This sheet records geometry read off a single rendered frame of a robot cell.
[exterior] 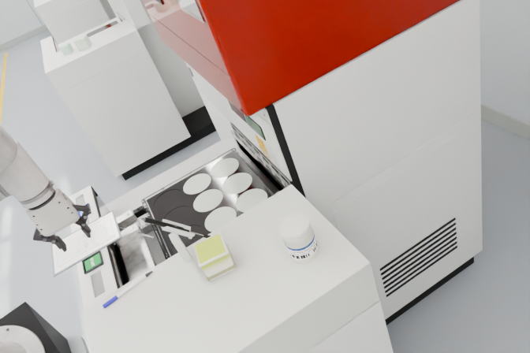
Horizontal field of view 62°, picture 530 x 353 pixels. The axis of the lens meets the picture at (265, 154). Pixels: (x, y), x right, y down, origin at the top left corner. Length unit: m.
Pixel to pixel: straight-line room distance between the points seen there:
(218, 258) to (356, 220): 0.57
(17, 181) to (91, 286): 0.34
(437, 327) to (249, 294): 1.14
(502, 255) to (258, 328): 1.46
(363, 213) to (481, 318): 0.79
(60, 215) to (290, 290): 0.61
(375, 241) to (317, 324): 0.61
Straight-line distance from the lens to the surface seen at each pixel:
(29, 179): 1.17
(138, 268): 1.36
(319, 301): 0.98
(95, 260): 1.35
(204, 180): 1.48
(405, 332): 2.01
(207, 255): 1.05
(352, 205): 1.40
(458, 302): 2.08
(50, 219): 1.24
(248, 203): 1.32
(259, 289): 1.03
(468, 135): 1.63
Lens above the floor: 1.76
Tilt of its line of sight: 36 degrees down
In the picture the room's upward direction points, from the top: 21 degrees counter-clockwise
